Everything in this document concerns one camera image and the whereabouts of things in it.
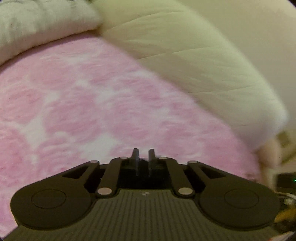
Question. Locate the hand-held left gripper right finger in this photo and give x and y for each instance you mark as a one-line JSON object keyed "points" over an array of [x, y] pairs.
{"points": [[152, 162]]}

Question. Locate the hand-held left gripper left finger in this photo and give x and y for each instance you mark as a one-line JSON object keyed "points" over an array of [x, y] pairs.
{"points": [[136, 162]]}

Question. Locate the pink rose blanket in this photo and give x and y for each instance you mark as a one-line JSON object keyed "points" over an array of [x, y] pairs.
{"points": [[92, 104]]}

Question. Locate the white ribbed quilt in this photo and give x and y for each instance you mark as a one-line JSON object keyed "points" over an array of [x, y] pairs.
{"points": [[34, 23]]}

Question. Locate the cream padded headboard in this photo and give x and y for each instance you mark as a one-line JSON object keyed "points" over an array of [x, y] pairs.
{"points": [[196, 58]]}

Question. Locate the black device with green light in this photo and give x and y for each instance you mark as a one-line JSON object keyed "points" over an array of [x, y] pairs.
{"points": [[286, 182]]}

